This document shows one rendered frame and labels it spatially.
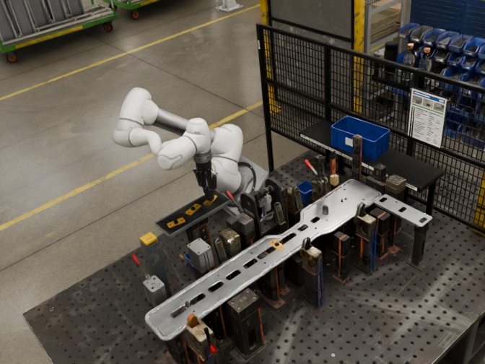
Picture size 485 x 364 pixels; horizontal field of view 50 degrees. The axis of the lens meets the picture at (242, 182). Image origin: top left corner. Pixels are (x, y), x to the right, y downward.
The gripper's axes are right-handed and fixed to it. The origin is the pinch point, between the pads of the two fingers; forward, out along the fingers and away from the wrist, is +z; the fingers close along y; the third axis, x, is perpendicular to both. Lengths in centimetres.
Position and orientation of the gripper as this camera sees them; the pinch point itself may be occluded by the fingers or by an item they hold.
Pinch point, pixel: (208, 193)
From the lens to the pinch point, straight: 256.4
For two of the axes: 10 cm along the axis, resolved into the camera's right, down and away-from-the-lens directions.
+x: 5.0, -5.4, 6.8
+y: 8.6, 2.2, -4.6
